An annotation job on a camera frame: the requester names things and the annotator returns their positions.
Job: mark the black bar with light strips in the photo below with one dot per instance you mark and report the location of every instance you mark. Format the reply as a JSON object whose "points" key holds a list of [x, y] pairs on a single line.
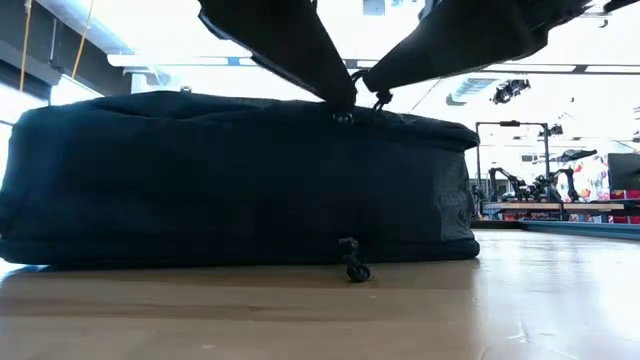
{"points": [[530, 68]]}

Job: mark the ribbed silver air duct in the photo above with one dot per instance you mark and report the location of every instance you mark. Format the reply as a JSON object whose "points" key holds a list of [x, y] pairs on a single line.
{"points": [[467, 90]]}

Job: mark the black background rig frame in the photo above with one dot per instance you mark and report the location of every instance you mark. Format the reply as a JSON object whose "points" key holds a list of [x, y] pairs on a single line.
{"points": [[478, 165]]}

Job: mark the navy backpack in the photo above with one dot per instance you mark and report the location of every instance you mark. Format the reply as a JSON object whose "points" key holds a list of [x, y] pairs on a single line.
{"points": [[200, 180]]}

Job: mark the floral cloth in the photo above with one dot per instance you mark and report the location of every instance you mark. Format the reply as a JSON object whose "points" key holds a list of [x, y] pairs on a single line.
{"points": [[592, 177]]}

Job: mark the black overhead rig camera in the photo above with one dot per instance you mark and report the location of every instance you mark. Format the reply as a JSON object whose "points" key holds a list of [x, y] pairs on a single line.
{"points": [[510, 91]]}

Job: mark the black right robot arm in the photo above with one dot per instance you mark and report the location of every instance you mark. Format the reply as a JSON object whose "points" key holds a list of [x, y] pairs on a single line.
{"points": [[627, 4]]}

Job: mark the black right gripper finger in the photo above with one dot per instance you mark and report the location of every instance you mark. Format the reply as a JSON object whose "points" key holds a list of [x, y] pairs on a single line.
{"points": [[450, 45]]}

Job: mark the black background robot arm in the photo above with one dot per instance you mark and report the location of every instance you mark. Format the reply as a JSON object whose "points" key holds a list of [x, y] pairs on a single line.
{"points": [[560, 185], [505, 182]]}

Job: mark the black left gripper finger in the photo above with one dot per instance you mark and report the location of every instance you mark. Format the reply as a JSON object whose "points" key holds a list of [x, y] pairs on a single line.
{"points": [[290, 45]]}

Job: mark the wooden background table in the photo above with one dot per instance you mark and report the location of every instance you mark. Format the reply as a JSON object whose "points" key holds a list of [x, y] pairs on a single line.
{"points": [[550, 206]]}

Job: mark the large black screen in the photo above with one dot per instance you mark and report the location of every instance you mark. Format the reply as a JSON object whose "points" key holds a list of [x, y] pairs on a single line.
{"points": [[625, 171]]}

